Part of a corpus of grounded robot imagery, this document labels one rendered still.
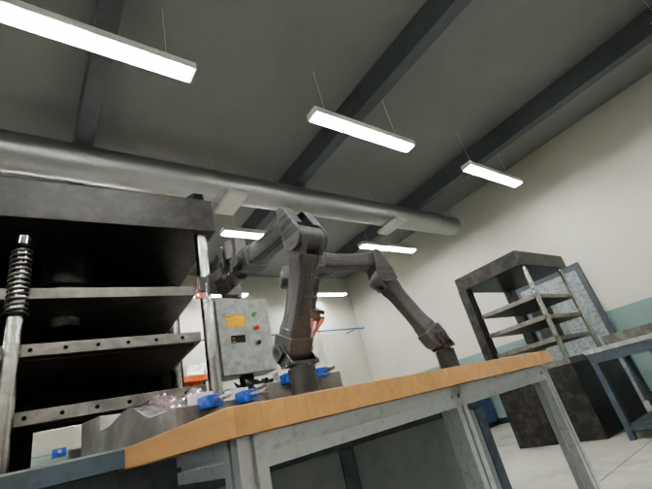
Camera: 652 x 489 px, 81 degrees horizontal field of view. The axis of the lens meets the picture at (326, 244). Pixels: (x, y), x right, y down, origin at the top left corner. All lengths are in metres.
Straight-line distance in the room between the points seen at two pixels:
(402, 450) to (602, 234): 6.49
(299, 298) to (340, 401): 0.28
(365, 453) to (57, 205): 1.64
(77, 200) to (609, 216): 7.07
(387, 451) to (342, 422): 0.64
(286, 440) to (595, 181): 7.33
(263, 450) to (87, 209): 1.66
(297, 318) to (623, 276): 6.80
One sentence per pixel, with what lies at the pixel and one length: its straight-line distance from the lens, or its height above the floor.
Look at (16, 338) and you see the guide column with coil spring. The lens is 1.91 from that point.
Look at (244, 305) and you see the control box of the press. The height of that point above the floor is 1.44.
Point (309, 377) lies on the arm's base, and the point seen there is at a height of 0.84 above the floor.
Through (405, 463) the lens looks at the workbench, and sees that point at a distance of 1.39.
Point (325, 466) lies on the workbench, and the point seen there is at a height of 0.65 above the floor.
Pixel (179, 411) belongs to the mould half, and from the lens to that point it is 0.98.
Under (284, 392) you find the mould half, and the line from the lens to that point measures 1.20.
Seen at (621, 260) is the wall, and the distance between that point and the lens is 7.44.
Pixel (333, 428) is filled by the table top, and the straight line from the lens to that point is 0.72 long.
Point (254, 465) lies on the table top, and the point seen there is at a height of 0.72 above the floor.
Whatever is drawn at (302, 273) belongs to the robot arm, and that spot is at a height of 1.06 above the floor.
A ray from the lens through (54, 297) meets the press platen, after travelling 2.04.
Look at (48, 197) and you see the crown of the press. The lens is 2.12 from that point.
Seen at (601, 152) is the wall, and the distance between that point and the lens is 7.79.
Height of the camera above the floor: 0.75
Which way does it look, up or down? 24 degrees up
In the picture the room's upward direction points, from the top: 14 degrees counter-clockwise
